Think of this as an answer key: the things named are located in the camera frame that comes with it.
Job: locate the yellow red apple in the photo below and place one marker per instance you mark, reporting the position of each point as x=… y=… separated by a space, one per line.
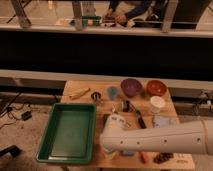
x=107 y=156

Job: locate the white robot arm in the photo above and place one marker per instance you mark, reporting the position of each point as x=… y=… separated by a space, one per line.
x=188 y=138

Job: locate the purple bowl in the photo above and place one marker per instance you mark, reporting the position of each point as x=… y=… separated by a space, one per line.
x=131 y=87

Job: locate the red bowl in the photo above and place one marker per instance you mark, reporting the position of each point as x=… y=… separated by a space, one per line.
x=156 y=88

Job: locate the blue plastic cup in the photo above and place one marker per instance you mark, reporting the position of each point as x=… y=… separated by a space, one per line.
x=112 y=92

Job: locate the black binder clip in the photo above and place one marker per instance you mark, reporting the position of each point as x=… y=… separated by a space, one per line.
x=126 y=106

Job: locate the black remote control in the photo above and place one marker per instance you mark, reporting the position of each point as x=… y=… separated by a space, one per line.
x=105 y=117

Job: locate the metal spoon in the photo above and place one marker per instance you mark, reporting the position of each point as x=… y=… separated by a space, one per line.
x=114 y=111

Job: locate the white cup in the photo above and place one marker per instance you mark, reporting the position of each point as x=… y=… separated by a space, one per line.
x=156 y=104

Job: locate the green plastic tray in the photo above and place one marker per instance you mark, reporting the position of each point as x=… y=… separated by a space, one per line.
x=69 y=134

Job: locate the blue sponge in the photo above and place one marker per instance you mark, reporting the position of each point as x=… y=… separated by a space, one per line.
x=127 y=153

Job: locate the orange carrot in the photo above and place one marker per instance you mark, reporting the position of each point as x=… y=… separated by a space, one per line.
x=144 y=157

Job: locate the black power adapter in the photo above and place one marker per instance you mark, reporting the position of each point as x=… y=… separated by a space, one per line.
x=26 y=115

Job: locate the bunch of dark grapes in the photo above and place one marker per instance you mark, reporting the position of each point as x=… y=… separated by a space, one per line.
x=163 y=157

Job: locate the black handled knife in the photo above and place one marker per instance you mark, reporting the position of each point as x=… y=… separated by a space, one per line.
x=138 y=114

